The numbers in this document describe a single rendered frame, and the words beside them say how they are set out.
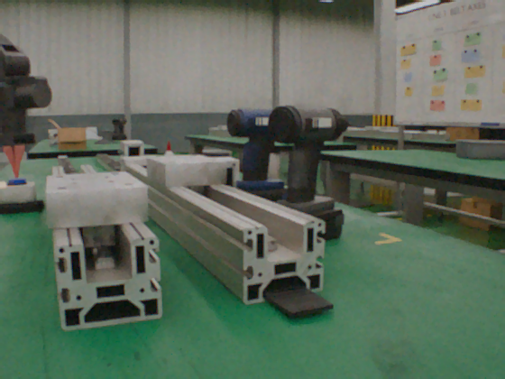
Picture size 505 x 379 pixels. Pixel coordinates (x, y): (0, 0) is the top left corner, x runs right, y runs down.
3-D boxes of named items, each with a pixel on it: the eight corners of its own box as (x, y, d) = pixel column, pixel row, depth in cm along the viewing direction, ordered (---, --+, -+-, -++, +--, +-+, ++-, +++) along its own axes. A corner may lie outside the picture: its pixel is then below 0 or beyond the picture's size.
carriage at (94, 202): (50, 224, 62) (47, 175, 61) (127, 217, 66) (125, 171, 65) (50, 254, 47) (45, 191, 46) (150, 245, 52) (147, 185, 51)
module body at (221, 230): (125, 195, 122) (124, 163, 121) (162, 192, 126) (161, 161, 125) (243, 304, 50) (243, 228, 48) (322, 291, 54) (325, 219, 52)
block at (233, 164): (188, 193, 125) (188, 158, 124) (230, 191, 128) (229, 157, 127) (194, 199, 116) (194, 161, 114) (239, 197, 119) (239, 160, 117)
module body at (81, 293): (53, 199, 114) (51, 166, 113) (92, 197, 118) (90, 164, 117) (62, 330, 42) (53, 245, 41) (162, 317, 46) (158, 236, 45)
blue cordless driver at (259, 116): (224, 209, 102) (224, 108, 99) (302, 203, 110) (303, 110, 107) (238, 217, 95) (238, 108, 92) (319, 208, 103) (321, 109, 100)
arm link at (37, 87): (20, 58, 100) (-11, 56, 92) (56, 52, 96) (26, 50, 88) (22, 109, 102) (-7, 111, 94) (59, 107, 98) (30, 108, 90)
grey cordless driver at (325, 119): (260, 243, 75) (261, 105, 72) (330, 223, 89) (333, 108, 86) (297, 252, 70) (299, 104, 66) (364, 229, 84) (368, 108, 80)
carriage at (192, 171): (147, 190, 92) (146, 156, 91) (199, 187, 96) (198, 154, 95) (166, 204, 77) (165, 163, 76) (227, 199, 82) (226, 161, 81)
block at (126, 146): (116, 161, 220) (115, 142, 218) (139, 161, 225) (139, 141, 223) (120, 163, 211) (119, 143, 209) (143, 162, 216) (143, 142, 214)
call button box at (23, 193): (3, 208, 102) (1, 181, 101) (44, 206, 106) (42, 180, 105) (-1, 215, 95) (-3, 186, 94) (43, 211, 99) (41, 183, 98)
